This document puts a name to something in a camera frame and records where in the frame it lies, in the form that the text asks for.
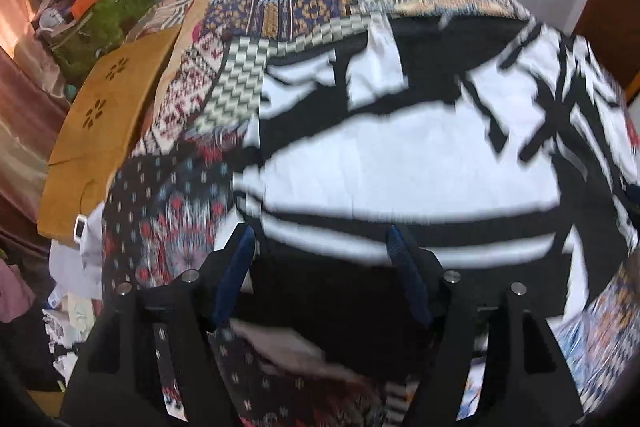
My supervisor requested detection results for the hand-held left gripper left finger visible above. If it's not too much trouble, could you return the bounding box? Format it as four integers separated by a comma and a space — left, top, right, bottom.
60, 222, 258, 427

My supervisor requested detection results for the wooden door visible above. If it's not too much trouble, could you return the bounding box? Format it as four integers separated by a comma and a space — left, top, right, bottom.
572, 0, 640, 104

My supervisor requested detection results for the black and white shirt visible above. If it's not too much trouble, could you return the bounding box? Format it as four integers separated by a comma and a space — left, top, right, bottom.
230, 12, 640, 388

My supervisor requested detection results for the patchwork bedspread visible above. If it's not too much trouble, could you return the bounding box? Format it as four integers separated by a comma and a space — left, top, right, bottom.
100, 0, 640, 427

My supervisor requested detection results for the green storage bag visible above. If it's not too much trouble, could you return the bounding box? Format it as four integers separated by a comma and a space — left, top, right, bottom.
49, 0, 162, 82

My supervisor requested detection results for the white cloth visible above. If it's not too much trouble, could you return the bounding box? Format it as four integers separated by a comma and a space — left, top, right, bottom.
46, 202, 107, 303

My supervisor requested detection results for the wooden headboard with cutouts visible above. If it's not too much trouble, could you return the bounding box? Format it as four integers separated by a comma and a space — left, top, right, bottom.
39, 27, 183, 249

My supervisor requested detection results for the pale pink cloth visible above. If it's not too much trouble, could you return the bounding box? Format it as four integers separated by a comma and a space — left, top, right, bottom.
229, 318, 343, 380

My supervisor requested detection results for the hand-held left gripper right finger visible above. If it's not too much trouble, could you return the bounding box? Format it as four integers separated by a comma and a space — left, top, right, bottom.
385, 223, 586, 427

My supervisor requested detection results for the pink curtain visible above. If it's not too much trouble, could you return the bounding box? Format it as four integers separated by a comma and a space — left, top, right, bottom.
0, 0, 72, 258

